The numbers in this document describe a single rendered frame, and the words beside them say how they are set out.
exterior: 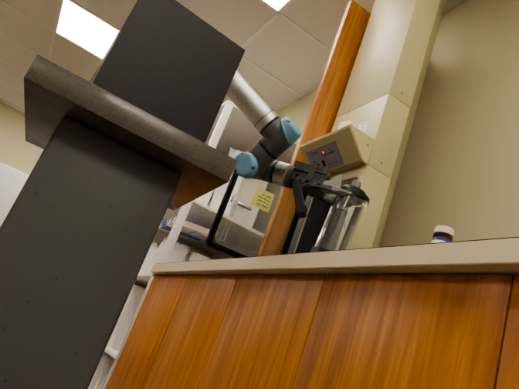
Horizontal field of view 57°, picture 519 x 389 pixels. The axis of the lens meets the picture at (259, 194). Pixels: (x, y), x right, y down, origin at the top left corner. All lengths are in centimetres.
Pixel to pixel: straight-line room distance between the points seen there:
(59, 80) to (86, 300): 31
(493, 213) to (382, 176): 40
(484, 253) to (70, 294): 60
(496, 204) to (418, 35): 71
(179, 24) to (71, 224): 39
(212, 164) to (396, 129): 117
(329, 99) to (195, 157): 146
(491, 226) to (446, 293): 100
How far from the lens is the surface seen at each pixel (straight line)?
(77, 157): 77
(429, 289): 86
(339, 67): 225
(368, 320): 94
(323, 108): 212
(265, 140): 141
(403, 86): 191
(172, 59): 87
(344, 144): 173
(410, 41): 202
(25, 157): 698
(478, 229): 185
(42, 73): 74
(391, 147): 179
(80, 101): 73
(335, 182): 143
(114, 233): 75
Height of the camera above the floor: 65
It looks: 19 degrees up
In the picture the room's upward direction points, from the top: 21 degrees clockwise
